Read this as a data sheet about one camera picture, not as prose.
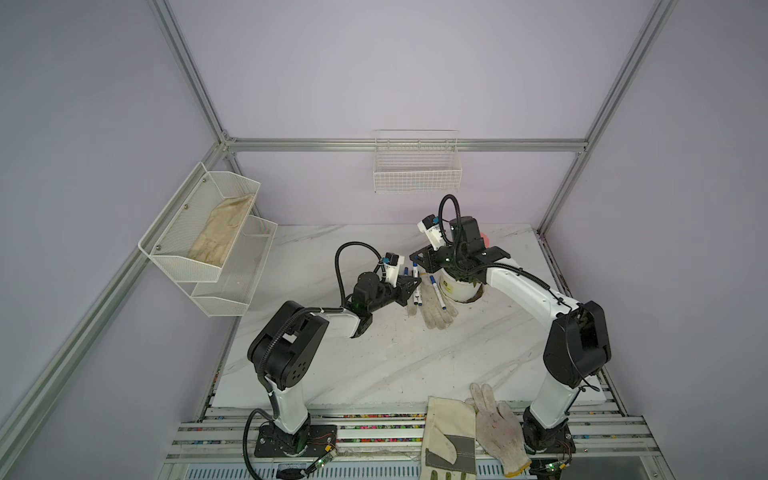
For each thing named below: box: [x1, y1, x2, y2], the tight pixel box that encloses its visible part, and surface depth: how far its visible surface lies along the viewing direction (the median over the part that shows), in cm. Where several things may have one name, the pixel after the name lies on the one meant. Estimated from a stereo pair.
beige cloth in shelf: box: [188, 193, 256, 267], surface depth 80 cm
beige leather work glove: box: [420, 396, 477, 480], surface depth 75 cm
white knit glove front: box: [465, 382, 532, 478], surface depth 76 cm
